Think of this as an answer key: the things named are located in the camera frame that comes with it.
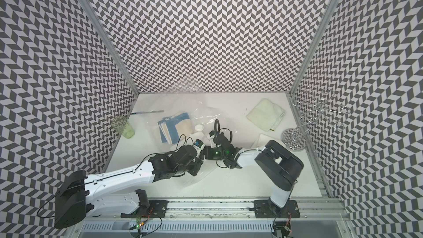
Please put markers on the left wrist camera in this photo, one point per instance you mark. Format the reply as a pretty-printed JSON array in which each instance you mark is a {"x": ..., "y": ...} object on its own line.
[{"x": 198, "y": 144}]

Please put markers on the green plastic cup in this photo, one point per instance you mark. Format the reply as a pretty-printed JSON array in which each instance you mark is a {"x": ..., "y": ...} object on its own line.
[{"x": 121, "y": 125}]

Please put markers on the pale green cloth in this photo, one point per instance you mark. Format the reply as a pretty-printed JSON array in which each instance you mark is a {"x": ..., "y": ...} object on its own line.
[{"x": 266, "y": 115}]

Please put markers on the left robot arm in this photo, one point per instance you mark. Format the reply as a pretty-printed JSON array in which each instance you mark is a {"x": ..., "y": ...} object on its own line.
[{"x": 83, "y": 195}]

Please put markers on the clear plastic vacuum bag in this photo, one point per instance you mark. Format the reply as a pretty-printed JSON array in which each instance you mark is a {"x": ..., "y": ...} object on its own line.
[{"x": 203, "y": 109}]

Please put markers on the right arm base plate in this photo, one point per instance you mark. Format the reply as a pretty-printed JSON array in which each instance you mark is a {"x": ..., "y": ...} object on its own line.
[{"x": 267, "y": 209}]

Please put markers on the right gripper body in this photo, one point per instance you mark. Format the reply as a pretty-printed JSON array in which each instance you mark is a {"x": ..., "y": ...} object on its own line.
[{"x": 214, "y": 154}]

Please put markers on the aluminium frame rail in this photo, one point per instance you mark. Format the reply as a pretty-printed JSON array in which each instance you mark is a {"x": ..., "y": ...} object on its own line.
[{"x": 310, "y": 208}]

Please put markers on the white vacuum bag valve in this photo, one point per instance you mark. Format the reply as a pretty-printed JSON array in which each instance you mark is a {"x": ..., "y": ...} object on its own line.
[{"x": 199, "y": 128}]

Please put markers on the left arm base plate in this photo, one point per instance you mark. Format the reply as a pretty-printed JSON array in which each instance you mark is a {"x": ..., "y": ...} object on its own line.
[{"x": 156, "y": 208}]

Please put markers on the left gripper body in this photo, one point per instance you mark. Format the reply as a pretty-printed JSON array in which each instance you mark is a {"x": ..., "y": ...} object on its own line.
[{"x": 197, "y": 164}]

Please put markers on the white towel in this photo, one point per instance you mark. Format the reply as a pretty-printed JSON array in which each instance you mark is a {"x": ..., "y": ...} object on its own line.
[
  {"x": 261, "y": 141},
  {"x": 205, "y": 138}
]

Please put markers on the blue and cream towel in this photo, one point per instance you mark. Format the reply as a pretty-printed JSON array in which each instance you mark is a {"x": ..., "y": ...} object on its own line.
[{"x": 171, "y": 128}]

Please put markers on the purple toothbrush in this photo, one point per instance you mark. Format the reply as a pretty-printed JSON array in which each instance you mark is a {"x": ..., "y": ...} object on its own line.
[{"x": 146, "y": 112}]

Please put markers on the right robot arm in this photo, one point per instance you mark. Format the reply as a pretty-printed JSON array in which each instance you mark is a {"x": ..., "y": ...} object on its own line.
[{"x": 279, "y": 164}]

